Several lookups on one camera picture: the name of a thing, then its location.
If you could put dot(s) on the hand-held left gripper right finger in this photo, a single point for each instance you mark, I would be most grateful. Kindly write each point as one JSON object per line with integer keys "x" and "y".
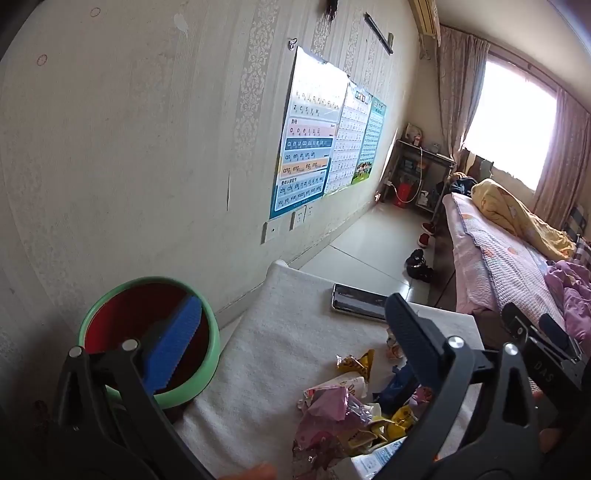
{"x": 411, "y": 337}

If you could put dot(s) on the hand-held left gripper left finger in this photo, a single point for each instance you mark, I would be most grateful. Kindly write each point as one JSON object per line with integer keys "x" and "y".
{"x": 173, "y": 341}

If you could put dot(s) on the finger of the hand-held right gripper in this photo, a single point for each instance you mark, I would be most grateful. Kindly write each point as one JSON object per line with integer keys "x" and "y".
{"x": 545, "y": 330}

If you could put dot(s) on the brown paper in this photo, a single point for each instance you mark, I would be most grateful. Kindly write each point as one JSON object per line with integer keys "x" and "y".
{"x": 395, "y": 346}

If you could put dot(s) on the dark foil wrapper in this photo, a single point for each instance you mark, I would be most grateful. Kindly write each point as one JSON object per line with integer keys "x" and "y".
{"x": 397, "y": 385}

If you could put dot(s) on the yellow snack wrapper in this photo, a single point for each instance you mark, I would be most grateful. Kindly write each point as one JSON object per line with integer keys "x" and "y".
{"x": 358, "y": 364}

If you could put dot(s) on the red bin green rim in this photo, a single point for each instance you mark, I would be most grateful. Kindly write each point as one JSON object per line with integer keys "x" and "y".
{"x": 120, "y": 314}

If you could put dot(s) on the pink plastic wrapper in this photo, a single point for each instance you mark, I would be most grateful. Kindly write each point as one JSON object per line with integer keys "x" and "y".
{"x": 323, "y": 415}

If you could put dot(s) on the white blue milk carton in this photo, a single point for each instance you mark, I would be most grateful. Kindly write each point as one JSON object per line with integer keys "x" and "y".
{"x": 381, "y": 457}

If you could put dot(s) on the person's right hand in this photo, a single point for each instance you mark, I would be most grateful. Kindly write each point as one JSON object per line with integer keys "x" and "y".
{"x": 549, "y": 434}

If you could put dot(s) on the purple blanket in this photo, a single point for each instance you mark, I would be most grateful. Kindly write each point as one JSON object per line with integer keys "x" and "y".
{"x": 570, "y": 290}

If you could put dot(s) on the smartphone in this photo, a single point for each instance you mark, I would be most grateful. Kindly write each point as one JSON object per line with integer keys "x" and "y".
{"x": 358, "y": 302}

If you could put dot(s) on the black shoes pair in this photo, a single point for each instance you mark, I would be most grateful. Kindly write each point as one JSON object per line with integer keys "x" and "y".
{"x": 419, "y": 267}

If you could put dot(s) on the bed pink sheet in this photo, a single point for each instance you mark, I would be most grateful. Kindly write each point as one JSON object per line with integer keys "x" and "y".
{"x": 489, "y": 258}

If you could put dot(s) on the red shoe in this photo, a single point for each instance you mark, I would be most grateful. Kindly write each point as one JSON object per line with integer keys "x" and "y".
{"x": 429, "y": 228}
{"x": 424, "y": 240}

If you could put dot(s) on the white table cloth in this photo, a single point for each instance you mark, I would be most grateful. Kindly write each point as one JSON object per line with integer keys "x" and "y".
{"x": 277, "y": 332}

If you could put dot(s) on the yellow quilt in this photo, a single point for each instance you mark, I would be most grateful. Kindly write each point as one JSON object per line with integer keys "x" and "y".
{"x": 512, "y": 207}

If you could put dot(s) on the white bag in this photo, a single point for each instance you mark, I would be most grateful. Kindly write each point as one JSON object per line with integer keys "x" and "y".
{"x": 423, "y": 200}

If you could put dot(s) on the red bucket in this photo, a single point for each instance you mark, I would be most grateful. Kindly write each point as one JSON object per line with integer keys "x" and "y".
{"x": 404, "y": 194}

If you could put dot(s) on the dark blue clothes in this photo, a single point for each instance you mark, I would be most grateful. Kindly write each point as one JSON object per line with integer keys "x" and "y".
{"x": 461, "y": 184}

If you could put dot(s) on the patterned curtain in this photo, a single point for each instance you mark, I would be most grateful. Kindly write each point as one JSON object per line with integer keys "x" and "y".
{"x": 561, "y": 157}
{"x": 461, "y": 92}

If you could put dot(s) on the metal shelf rack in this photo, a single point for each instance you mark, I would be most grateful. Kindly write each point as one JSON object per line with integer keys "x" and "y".
{"x": 418, "y": 159}

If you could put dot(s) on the window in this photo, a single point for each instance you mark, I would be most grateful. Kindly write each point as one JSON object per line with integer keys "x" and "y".
{"x": 512, "y": 120}

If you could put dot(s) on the air conditioner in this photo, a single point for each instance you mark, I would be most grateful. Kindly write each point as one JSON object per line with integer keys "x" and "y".
{"x": 425, "y": 16}

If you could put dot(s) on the large white wall plate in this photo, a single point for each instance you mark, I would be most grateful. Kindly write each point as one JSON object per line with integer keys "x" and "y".
{"x": 271, "y": 232}

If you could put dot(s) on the white chart wall poster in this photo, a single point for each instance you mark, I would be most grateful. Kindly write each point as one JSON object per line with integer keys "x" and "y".
{"x": 348, "y": 147}

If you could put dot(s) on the teal chart wall poster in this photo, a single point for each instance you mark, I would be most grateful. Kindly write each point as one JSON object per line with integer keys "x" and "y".
{"x": 375, "y": 138}

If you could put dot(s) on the blue striped wall poster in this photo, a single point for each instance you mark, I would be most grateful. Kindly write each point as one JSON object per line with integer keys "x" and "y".
{"x": 304, "y": 138}

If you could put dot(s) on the black wall bracket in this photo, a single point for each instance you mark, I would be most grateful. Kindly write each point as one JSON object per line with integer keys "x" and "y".
{"x": 378, "y": 33}

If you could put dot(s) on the metal wall hook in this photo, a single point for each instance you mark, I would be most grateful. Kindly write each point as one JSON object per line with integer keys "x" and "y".
{"x": 292, "y": 44}

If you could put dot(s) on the black wall tassel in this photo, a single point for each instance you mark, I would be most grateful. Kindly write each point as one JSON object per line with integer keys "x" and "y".
{"x": 330, "y": 10}

